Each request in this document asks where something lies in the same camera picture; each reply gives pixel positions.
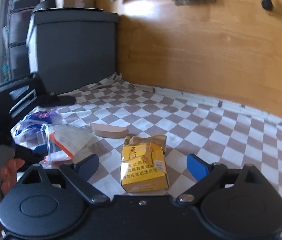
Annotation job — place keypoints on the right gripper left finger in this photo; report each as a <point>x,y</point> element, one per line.
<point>79,174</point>

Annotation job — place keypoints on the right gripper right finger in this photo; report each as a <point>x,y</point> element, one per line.
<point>207,176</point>

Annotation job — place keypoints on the blue purple floral wrapper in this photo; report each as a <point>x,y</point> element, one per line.
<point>27,128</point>

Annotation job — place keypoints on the tan sausage piece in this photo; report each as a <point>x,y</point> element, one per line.
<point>109,131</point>

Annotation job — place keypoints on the yellow cigarette box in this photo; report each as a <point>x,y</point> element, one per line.
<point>143,166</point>

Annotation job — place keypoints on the clear orange-edged plastic bag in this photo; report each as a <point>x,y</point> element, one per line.
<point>68,144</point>

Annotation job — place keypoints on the brown white checkered cloth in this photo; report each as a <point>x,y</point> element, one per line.
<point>215,130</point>

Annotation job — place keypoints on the dark grey cushion block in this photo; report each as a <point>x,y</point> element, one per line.
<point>72,47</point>

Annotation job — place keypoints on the wooden backrest panel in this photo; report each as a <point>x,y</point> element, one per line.
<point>228,49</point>

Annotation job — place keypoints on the black wall plug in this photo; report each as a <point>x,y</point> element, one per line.
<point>267,5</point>

